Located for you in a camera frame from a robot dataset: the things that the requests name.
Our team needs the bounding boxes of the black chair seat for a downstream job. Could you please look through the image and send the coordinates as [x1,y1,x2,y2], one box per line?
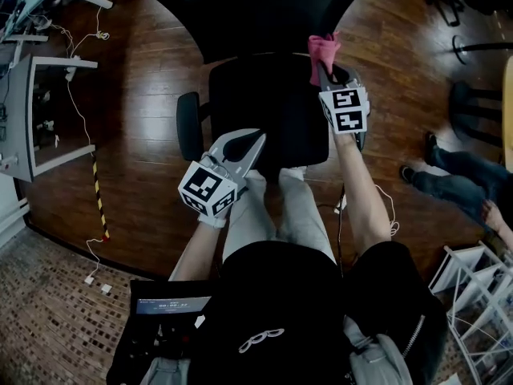
[208,52,330,168]

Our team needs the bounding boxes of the person's grey trousers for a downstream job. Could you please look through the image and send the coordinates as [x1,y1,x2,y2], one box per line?
[222,168,337,264]

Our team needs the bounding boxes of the black pole stand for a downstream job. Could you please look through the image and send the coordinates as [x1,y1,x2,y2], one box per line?
[452,34,513,66]

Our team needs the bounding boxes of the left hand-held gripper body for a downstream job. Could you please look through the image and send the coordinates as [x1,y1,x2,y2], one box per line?
[178,154,248,217]

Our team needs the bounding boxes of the white wire rack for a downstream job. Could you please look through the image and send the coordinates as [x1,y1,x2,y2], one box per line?
[428,241,513,385]

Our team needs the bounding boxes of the grey shoulder strap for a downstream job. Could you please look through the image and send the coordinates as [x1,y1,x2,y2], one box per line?
[343,314,414,385]
[139,357,192,385]

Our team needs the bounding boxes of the yellow black striped floor strip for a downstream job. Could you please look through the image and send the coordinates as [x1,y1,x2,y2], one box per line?
[90,150,111,242]

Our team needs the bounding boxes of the person's right forearm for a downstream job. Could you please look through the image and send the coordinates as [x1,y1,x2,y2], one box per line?
[332,132,392,258]

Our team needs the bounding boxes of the long white cable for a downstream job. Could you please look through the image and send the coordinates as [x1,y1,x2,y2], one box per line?
[66,78,106,280]

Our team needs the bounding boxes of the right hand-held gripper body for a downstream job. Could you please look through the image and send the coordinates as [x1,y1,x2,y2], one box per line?
[318,87,370,136]

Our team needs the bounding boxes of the person's black t-shirt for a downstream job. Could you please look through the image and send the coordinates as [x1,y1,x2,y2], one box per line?
[192,239,448,385]

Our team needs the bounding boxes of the white wrist strap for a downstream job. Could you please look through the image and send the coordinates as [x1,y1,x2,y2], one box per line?
[197,213,228,230]

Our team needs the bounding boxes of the pink cloth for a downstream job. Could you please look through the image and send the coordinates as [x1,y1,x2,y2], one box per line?
[307,31,341,87]

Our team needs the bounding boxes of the white coiled cable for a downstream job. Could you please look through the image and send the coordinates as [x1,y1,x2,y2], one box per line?
[59,0,123,55]
[374,184,401,238]

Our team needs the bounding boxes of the black screen monitor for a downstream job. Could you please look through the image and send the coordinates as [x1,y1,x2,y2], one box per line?
[130,278,217,324]

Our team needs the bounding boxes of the black table base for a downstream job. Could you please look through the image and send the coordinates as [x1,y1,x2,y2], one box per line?
[447,80,506,148]

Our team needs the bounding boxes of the grey desk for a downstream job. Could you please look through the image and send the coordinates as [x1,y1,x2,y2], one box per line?
[0,54,99,183]

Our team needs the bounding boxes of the person's left forearm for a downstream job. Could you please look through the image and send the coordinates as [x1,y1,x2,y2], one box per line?
[168,221,225,282]

